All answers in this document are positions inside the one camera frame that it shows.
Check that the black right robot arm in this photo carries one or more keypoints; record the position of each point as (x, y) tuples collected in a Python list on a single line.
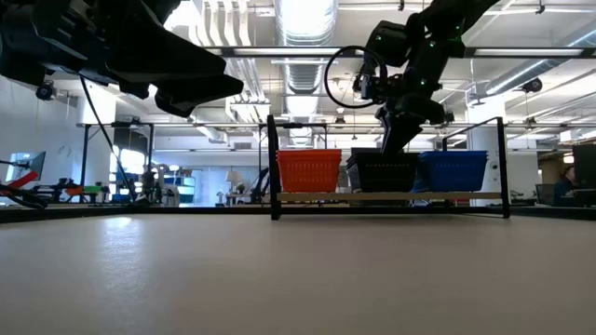
[(433, 56)]

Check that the black plastic slotted basket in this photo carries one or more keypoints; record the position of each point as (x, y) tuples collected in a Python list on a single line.
[(365, 151), (363, 157), (372, 179)]

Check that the black computer monitor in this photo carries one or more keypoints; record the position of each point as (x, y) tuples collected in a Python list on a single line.
[(584, 165)]

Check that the black round hanging fixture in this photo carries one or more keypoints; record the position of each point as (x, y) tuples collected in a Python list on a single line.
[(44, 91), (532, 85)]

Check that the black background workstation frame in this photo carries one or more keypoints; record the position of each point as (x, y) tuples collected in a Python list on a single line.
[(84, 158)]

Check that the brown hardboard work surface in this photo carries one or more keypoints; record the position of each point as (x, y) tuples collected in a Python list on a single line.
[(298, 279)]

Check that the person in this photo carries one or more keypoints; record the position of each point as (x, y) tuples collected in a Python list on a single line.
[(565, 186)]

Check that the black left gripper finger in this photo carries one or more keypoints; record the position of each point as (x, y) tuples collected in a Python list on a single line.
[(200, 95), (177, 60)]

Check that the orange plastic slotted basket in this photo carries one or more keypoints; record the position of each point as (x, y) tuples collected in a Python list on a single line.
[(309, 156), (309, 151), (309, 179)]

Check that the blue plastic slotted basket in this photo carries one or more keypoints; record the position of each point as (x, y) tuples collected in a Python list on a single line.
[(454, 157), (454, 179), (454, 153)]

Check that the grey computer monitor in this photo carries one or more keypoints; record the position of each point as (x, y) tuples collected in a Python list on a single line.
[(32, 163)]

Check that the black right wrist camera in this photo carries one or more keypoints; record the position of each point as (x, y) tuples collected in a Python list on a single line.
[(370, 88)]

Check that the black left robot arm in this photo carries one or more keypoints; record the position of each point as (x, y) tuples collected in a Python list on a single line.
[(23, 42)]

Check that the black aluminium rig frame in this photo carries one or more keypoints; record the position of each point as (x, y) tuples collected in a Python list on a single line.
[(186, 210)]

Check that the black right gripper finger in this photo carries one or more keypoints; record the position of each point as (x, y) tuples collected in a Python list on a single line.
[(396, 132)]

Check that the silver ventilation duct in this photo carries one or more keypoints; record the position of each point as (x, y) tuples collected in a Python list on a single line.
[(305, 28)]

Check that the wooden shelf with black legs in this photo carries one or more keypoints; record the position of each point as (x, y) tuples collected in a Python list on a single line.
[(326, 196)]

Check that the red bar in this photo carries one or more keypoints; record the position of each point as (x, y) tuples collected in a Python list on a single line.
[(25, 179)]

